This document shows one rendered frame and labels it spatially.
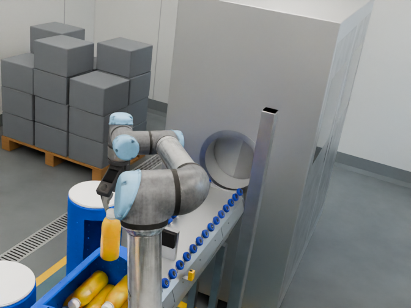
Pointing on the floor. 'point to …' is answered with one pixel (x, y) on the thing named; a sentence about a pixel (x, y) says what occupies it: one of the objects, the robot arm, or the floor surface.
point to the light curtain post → (252, 205)
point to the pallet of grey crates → (73, 94)
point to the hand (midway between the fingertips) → (112, 212)
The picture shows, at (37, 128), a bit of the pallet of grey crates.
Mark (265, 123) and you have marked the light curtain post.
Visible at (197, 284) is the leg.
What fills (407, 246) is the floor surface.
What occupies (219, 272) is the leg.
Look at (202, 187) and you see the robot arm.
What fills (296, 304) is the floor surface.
